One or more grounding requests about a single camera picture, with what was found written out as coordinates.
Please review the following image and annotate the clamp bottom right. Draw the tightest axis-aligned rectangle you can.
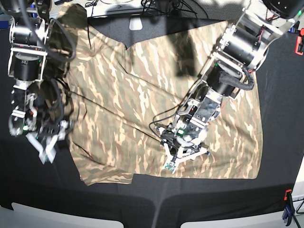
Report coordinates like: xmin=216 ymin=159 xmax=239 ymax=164
xmin=282 ymin=189 xmax=295 ymax=227

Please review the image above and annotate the black table cloth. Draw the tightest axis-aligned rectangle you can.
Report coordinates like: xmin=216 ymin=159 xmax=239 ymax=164
xmin=0 ymin=29 xmax=304 ymax=228

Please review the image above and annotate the black cable bundle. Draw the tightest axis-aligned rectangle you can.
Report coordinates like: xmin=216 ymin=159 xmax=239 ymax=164
xmin=140 ymin=0 xmax=199 ymax=18

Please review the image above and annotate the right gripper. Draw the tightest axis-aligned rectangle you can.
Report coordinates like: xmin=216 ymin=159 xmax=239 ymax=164
xmin=28 ymin=120 xmax=71 ymax=145

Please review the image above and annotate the camouflage t-shirt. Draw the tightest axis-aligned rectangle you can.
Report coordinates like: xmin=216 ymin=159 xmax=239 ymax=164
xmin=58 ymin=3 xmax=263 ymax=185

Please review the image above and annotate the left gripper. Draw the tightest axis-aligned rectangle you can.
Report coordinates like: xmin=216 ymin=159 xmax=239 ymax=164
xmin=170 ymin=133 xmax=204 ymax=154

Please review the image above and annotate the white tag on cloth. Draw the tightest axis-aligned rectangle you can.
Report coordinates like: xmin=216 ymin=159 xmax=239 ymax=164
xmin=129 ymin=17 xmax=143 ymax=31

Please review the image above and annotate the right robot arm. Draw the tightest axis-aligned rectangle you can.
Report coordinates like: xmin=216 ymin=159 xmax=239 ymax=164
xmin=0 ymin=0 xmax=76 ymax=146

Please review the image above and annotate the red clamp top right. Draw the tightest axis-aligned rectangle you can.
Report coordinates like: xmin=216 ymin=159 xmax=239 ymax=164
xmin=294 ymin=28 xmax=304 ymax=56

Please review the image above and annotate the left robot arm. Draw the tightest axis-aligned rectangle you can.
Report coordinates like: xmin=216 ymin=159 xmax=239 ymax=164
xmin=153 ymin=0 xmax=304 ymax=158

